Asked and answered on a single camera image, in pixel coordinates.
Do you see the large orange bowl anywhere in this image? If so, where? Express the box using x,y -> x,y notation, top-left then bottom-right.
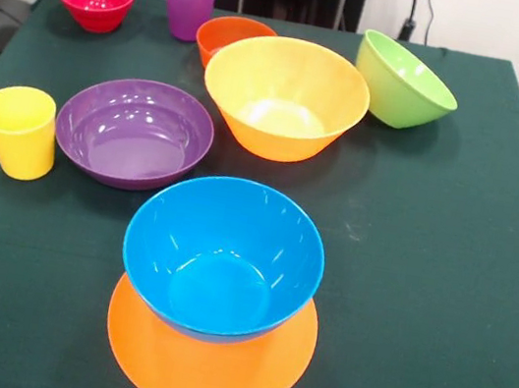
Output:
192,24 -> 379,176
94,263 -> 324,388

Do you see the dark green tablecloth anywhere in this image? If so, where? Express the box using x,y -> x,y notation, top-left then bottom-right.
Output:
0,0 -> 519,388

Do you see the pink bowl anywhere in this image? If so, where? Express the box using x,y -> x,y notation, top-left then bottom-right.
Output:
49,0 -> 137,39

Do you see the purple cup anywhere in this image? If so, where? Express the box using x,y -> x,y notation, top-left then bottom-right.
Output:
154,0 -> 216,46

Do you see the yellow cup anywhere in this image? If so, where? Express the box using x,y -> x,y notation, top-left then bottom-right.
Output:
0,82 -> 67,186

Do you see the black wall cable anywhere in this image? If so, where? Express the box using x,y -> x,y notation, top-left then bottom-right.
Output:
397,0 -> 457,55

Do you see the green bowl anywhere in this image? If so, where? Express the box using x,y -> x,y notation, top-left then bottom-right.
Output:
345,27 -> 469,139

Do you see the small red-orange bowl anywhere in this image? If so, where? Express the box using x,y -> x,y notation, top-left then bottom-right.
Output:
190,10 -> 281,81

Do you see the wide purple bowl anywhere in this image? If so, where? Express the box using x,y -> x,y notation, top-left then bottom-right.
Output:
46,66 -> 223,203

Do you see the opaque blue bowl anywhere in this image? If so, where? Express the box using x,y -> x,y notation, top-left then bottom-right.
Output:
109,160 -> 338,360

